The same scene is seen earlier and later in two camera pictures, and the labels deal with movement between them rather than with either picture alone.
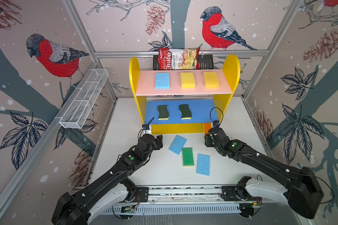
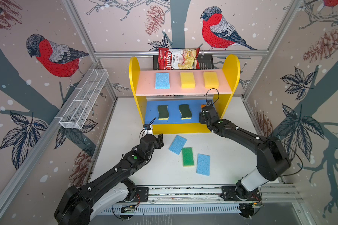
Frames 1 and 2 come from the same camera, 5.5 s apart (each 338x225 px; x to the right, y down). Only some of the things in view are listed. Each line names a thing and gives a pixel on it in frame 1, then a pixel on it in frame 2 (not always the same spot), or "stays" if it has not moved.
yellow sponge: [211, 79] stays
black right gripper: [206, 139] → [201, 118]
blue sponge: [162, 80] stays
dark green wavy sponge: [185, 111] stays
